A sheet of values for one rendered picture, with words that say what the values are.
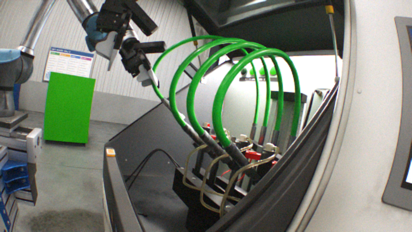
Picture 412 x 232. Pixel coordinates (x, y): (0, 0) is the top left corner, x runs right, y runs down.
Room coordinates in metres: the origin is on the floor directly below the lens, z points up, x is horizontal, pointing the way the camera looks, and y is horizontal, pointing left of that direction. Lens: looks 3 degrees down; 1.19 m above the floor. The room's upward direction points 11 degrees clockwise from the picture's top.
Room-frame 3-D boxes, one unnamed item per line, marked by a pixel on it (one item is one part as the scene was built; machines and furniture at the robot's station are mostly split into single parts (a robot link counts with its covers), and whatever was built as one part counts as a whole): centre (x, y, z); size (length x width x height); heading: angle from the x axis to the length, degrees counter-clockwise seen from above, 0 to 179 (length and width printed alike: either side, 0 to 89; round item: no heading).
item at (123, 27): (0.39, 0.23, 1.32); 0.05 x 0.02 x 0.09; 32
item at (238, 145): (0.43, -0.08, 1.02); 0.05 x 0.03 x 0.21; 122
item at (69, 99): (3.06, 2.74, 0.65); 0.95 x 0.86 x 1.30; 134
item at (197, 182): (0.47, -0.07, 0.91); 0.34 x 0.10 x 0.15; 32
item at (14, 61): (0.34, 0.72, 1.20); 0.13 x 0.12 x 0.14; 28
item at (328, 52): (0.71, -0.23, 1.43); 0.54 x 0.03 x 0.02; 32
